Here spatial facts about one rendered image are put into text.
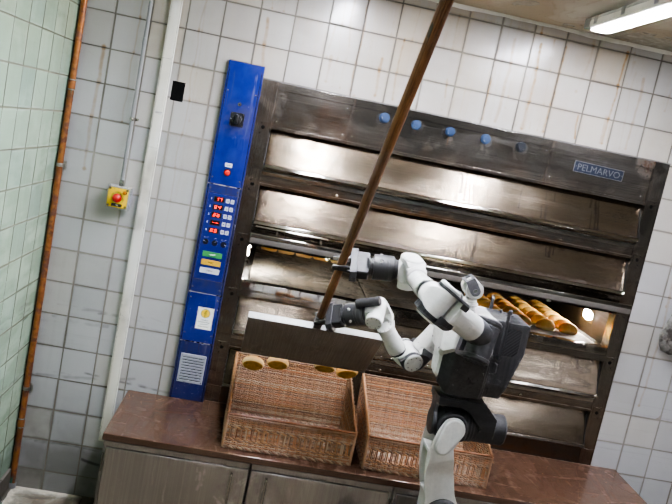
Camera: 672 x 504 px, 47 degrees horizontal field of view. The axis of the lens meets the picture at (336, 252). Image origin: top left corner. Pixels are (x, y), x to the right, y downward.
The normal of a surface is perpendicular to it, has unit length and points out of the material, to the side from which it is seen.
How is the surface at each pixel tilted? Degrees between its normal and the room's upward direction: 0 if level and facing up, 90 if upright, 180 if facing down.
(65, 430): 90
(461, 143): 90
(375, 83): 90
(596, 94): 90
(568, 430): 70
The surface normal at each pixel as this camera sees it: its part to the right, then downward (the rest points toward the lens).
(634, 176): 0.07, 0.16
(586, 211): 0.13, -0.18
